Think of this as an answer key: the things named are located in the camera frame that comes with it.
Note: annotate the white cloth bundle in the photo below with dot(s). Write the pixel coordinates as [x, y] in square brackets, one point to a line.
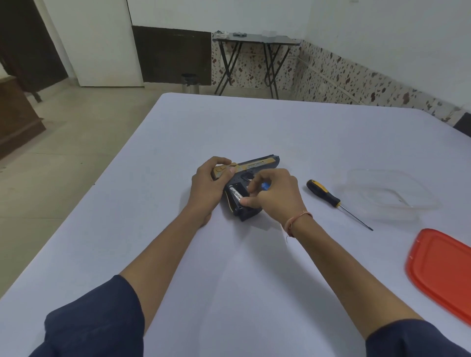
[222, 35]

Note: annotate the person's right thumb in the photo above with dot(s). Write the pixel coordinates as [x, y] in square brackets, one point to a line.
[251, 202]

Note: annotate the dark blue right sleeve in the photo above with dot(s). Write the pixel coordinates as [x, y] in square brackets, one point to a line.
[415, 340]

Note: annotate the clear plastic container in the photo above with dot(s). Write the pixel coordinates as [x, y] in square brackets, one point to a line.
[390, 193]

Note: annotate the red plastic lid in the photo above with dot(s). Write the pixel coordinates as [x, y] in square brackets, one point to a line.
[445, 272]

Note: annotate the black and yellow screwdriver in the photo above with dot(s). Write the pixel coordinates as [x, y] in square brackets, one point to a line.
[323, 191]

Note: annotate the black and silver battery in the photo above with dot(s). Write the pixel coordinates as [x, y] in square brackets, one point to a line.
[235, 194]

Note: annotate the dark blue left sleeve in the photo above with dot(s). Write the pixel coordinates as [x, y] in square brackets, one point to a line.
[95, 323]

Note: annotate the person's left hand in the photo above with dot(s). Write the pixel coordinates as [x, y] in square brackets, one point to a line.
[206, 191]

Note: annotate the small blue part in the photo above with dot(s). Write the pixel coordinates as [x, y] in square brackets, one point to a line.
[266, 185]

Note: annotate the dark brown door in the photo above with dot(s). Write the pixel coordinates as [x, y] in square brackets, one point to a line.
[29, 44]

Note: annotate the brown wooden cabinet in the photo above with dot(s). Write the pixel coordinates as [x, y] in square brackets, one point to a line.
[16, 114]

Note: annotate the person's right hand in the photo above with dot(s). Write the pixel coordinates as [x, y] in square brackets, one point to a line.
[279, 198]

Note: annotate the dark brown wooden panel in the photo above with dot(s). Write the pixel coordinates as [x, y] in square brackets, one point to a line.
[173, 55]

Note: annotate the person's right forearm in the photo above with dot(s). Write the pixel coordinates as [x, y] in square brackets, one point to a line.
[349, 276]

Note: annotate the person's left forearm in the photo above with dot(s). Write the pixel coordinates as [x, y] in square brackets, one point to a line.
[165, 257]

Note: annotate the person's left thumb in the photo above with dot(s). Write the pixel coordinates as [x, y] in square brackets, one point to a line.
[229, 170]

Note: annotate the small metal trash can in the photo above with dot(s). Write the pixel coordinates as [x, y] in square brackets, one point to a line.
[190, 84]

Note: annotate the black chair back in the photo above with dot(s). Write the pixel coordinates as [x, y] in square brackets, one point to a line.
[463, 125]

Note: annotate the white board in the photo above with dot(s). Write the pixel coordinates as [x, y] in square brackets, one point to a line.
[99, 44]

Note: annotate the dark blue sleeve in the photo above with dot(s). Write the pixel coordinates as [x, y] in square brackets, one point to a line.
[95, 323]
[415, 340]

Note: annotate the small dark gadget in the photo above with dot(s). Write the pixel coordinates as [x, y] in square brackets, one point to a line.
[240, 34]

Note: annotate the black and gold toy gun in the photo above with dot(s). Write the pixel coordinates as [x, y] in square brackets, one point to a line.
[257, 164]

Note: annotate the black folding table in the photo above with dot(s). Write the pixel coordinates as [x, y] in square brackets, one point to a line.
[257, 40]

